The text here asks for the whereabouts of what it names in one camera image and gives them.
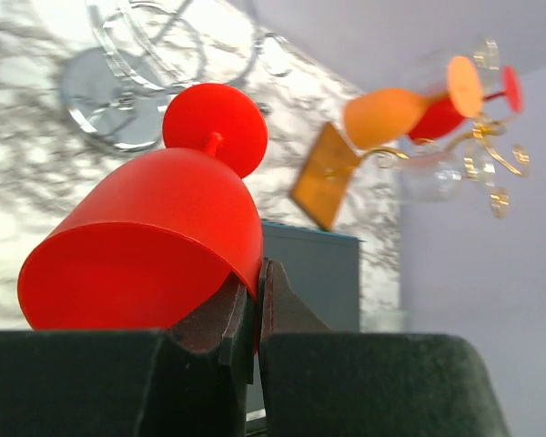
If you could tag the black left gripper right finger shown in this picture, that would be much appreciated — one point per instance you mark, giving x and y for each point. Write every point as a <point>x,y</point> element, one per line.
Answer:
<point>425,385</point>

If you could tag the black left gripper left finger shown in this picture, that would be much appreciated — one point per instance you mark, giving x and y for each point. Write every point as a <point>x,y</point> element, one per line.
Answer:
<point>190,380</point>

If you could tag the clear glass on gold rack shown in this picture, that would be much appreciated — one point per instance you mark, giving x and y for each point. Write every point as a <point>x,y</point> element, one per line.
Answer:
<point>429,178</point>

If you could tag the orange plastic wine glass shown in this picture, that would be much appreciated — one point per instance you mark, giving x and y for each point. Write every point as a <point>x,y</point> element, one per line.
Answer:
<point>386,114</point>

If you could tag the chrome wine glass rack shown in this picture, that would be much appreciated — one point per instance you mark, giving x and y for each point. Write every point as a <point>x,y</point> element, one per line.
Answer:
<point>147,52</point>

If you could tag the dark grey flat box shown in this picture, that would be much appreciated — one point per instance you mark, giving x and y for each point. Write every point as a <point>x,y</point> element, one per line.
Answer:
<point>314,277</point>

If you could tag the gold wire wooden-base rack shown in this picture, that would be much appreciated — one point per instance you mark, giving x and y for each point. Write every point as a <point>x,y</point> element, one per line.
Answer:
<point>324,180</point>

